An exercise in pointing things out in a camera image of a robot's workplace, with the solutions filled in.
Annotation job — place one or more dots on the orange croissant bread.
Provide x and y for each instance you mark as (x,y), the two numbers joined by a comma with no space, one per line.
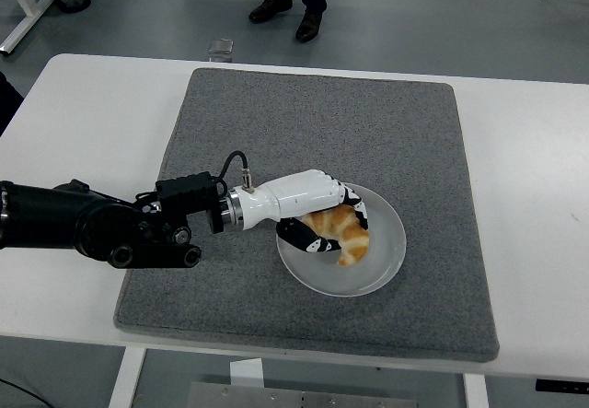
(349,237)

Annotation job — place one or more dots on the grey felt mat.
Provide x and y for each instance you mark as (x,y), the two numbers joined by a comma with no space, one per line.
(368,141)

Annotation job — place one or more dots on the square floor socket cover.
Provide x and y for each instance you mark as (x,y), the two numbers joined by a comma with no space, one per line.
(221,46)

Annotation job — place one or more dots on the grey round plate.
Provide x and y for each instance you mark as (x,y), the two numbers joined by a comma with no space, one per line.
(379,260)

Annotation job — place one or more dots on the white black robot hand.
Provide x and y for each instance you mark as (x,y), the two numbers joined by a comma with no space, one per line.
(299,194)

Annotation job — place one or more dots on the black table control box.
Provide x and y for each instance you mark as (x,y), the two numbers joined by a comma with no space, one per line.
(561,386)

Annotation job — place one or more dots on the white desk leg frame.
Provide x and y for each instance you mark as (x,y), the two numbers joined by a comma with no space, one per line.
(20,12)

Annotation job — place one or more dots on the white table leg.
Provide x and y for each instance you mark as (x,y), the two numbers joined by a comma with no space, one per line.
(124,380)
(476,394)

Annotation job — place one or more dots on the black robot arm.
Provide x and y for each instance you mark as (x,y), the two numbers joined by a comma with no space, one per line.
(55,219)

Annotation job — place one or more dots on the grey metal plate with screws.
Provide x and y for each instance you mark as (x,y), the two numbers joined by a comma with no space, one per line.
(276,399)

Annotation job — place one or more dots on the white paper sheet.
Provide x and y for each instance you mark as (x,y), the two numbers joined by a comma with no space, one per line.
(246,373)

